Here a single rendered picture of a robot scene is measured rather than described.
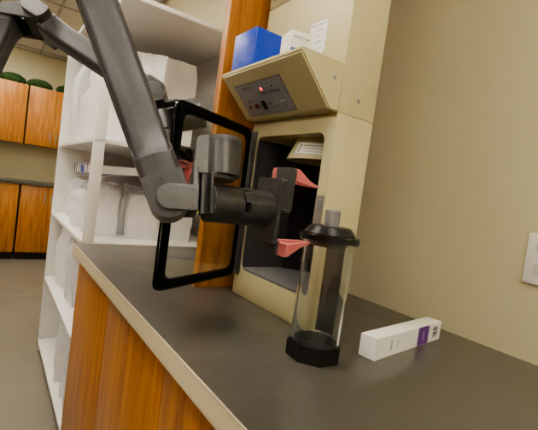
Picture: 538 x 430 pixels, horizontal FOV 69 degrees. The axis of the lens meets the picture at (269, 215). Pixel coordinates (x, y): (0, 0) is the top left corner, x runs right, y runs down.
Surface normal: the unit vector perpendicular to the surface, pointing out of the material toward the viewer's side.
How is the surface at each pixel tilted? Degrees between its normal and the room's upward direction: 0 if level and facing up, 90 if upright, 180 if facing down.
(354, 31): 90
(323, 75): 90
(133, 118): 79
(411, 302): 90
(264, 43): 90
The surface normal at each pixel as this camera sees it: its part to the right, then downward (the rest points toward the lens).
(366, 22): 0.57, 0.12
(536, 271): -0.81, -0.08
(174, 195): 0.25, -0.13
